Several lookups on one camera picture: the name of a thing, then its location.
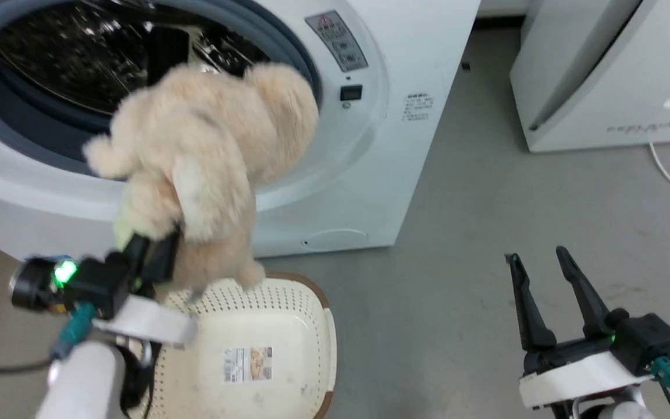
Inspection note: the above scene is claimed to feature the teal plug left gripper cable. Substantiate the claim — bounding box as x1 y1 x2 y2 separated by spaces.
49 301 98 363

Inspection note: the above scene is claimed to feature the grey warning sticker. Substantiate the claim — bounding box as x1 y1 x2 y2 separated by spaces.
304 10 369 73

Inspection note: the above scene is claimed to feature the round drain filter cover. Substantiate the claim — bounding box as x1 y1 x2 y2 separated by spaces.
301 228 369 252

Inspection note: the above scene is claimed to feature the white appliance cabinet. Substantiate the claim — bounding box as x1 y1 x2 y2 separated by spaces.
509 0 670 154

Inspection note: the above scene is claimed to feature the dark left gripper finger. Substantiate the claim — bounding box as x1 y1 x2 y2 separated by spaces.
121 232 152 274
142 228 183 287

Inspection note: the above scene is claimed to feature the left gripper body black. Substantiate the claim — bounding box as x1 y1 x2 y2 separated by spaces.
9 251 199 350

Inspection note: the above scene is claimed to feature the steel washing machine drum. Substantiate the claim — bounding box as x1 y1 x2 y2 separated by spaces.
0 0 272 116

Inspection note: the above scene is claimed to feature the white front-load washing machine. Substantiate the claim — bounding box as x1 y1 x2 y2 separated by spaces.
0 0 482 261

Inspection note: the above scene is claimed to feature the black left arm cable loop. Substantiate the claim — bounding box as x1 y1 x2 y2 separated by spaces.
116 341 163 419

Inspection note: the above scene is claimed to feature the small printed text label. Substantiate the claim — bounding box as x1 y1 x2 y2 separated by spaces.
401 92 434 122

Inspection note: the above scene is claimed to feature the product label sticker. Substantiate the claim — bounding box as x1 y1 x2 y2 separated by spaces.
223 346 273 384

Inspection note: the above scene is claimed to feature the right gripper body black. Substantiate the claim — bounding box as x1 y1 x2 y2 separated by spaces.
518 313 670 409

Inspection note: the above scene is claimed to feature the cream perforated laundry basket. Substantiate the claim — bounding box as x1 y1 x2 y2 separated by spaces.
127 272 337 419

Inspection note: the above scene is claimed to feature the beige plush toy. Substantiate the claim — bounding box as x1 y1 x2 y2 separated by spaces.
83 62 320 293

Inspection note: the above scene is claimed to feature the grey rubber door gasket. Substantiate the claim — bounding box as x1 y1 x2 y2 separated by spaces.
0 0 323 177

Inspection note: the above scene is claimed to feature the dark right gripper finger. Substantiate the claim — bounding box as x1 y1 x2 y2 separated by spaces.
555 246 630 339
505 253 558 352

